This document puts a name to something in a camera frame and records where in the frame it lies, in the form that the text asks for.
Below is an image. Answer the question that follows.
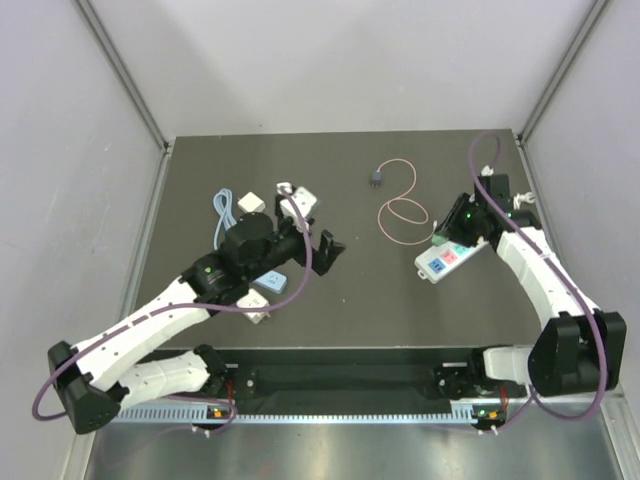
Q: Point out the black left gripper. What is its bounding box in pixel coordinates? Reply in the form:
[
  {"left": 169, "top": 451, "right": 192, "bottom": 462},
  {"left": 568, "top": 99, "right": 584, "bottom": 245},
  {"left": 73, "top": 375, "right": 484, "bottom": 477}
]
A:
[{"left": 245, "top": 196, "right": 343, "bottom": 282}]

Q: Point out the light green plug adapter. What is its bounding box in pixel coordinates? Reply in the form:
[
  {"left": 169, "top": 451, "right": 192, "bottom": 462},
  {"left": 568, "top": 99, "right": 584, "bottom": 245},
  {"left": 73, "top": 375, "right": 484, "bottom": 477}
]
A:
[{"left": 431, "top": 233, "right": 449, "bottom": 246}]

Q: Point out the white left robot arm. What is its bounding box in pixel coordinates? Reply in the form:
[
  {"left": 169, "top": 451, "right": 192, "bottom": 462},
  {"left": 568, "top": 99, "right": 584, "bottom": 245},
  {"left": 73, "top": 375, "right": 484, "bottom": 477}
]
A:
[{"left": 47, "top": 213, "right": 346, "bottom": 435}]

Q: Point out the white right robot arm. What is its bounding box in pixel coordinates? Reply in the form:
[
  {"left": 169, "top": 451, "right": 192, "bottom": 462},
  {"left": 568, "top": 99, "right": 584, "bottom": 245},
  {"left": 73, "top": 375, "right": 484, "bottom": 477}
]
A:
[{"left": 433, "top": 174, "right": 627, "bottom": 397}]

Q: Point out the white multicolour power strip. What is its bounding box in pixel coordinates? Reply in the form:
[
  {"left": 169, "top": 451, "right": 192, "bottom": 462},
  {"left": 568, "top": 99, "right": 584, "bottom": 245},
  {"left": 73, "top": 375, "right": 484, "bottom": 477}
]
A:
[{"left": 414, "top": 238, "right": 488, "bottom": 284}]

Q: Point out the blue power strip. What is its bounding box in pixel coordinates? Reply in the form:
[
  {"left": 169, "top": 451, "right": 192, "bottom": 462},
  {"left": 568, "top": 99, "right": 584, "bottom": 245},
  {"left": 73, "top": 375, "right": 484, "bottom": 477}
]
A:
[{"left": 253, "top": 270, "right": 288, "bottom": 294}]

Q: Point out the dark grey USB charger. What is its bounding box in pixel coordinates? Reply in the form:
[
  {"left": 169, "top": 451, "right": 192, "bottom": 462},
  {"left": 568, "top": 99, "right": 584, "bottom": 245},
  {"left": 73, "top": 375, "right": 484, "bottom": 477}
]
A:
[{"left": 370, "top": 170, "right": 382, "bottom": 188}]

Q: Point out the white cube socket adapter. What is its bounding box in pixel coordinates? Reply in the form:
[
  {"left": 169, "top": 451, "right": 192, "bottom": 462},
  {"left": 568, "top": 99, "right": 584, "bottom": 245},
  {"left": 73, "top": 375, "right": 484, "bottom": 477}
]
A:
[{"left": 236, "top": 289, "right": 270, "bottom": 325}]

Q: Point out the small white USB charger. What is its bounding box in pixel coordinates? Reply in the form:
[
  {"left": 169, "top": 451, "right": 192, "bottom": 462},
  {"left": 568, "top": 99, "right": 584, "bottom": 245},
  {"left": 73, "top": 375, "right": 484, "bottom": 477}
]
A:
[{"left": 237, "top": 192, "right": 266, "bottom": 213}]

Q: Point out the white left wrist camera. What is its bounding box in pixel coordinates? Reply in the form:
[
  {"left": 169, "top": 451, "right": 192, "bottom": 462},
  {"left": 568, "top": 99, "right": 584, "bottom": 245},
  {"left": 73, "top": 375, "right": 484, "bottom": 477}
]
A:
[{"left": 276, "top": 182, "right": 319, "bottom": 221}]

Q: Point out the pink charging cable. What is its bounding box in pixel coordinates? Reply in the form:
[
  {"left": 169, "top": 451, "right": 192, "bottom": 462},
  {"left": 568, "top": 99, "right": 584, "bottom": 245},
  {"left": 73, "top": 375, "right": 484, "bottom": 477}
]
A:
[{"left": 376, "top": 158, "right": 441, "bottom": 246}]

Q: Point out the light blue coiled cable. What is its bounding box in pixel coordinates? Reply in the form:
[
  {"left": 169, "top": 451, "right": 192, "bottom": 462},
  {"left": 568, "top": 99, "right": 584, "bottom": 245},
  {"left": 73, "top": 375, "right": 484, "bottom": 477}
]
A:
[{"left": 212, "top": 187, "right": 239, "bottom": 251}]

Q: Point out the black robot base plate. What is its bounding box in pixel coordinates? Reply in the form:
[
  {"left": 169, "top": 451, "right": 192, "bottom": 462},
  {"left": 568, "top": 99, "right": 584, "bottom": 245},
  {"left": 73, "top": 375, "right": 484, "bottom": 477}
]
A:
[{"left": 168, "top": 347, "right": 529, "bottom": 416}]

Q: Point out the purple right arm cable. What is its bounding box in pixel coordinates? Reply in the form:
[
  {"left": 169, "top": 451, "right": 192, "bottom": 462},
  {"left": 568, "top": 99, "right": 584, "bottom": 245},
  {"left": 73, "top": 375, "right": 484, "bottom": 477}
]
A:
[{"left": 469, "top": 131, "right": 609, "bottom": 434}]

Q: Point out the white slotted cable duct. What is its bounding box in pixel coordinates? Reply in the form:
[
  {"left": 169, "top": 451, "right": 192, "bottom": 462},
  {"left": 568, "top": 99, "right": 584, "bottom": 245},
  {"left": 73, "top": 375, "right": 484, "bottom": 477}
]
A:
[{"left": 112, "top": 403, "right": 500, "bottom": 425}]

